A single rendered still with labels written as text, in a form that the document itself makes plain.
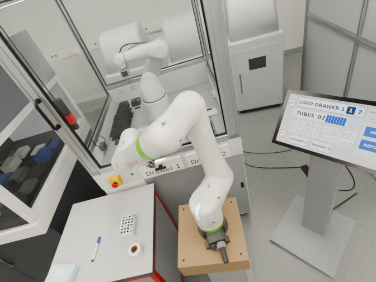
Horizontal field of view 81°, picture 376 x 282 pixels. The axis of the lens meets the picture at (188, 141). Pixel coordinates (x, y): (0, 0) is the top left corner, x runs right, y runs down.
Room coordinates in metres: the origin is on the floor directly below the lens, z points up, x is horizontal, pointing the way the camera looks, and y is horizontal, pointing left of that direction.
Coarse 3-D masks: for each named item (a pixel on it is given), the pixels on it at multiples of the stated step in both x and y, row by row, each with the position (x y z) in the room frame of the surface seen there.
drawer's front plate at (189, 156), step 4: (220, 144) 1.06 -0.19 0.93; (224, 144) 1.04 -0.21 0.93; (220, 148) 1.04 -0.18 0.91; (224, 148) 1.04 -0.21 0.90; (228, 148) 1.04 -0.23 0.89; (192, 152) 1.07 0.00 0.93; (228, 152) 1.04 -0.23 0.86; (188, 156) 1.06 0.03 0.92; (192, 156) 1.06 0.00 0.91; (196, 156) 1.06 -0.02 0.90; (224, 156) 1.04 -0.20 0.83; (228, 156) 1.04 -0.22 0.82; (188, 160) 1.06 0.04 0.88; (196, 160) 1.06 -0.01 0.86; (188, 164) 1.07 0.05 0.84; (192, 164) 1.06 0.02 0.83; (196, 164) 1.06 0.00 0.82
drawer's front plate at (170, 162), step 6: (180, 156) 1.08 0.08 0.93; (156, 162) 1.10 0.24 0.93; (162, 162) 1.08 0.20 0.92; (168, 162) 1.08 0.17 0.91; (174, 162) 1.07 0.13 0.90; (180, 162) 1.07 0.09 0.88; (144, 168) 1.10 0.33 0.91; (150, 168) 1.09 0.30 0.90; (168, 168) 1.08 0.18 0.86; (174, 168) 1.08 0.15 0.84; (180, 168) 1.07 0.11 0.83; (144, 174) 1.10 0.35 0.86; (150, 174) 1.09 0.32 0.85; (156, 174) 1.09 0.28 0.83
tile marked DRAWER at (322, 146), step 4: (312, 140) 0.76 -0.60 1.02; (316, 140) 0.75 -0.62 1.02; (312, 144) 0.75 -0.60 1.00; (316, 144) 0.74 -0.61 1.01; (320, 144) 0.72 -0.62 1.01; (324, 144) 0.71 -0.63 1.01; (328, 144) 0.70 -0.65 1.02; (312, 148) 0.74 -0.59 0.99; (316, 148) 0.72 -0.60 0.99; (320, 148) 0.71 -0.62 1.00; (324, 148) 0.70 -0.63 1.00; (328, 148) 0.69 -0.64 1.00; (324, 152) 0.69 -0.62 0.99; (328, 152) 0.68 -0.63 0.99
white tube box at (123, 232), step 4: (124, 216) 0.87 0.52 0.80; (128, 216) 0.86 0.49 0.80; (136, 216) 0.86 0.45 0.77; (124, 220) 0.84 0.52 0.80; (128, 220) 0.83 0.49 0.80; (132, 220) 0.82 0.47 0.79; (136, 220) 0.83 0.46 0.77; (120, 224) 0.82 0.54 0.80; (128, 224) 0.81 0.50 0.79; (132, 224) 0.80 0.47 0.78; (136, 224) 0.81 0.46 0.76; (120, 228) 0.79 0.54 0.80; (124, 228) 0.79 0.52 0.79; (128, 228) 0.79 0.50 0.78; (132, 228) 0.77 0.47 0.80; (120, 232) 0.77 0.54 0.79; (124, 232) 0.77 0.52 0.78; (128, 232) 0.75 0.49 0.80; (132, 232) 0.74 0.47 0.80; (120, 236) 0.75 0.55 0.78; (124, 236) 0.75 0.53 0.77; (128, 236) 0.75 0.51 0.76
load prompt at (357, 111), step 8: (304, 104) 0.90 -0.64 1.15; (312, 104) 0.87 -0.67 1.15; (320, 104) 0.84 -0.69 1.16; (328, 104) 0.82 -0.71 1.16; (336, 104) 0.79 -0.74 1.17; (344, 104) 0.77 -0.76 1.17; (336, 112) 0.77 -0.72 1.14; (344, 112) 0.75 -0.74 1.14; (352, 112) 0.72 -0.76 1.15; (360, 112) 0.70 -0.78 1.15
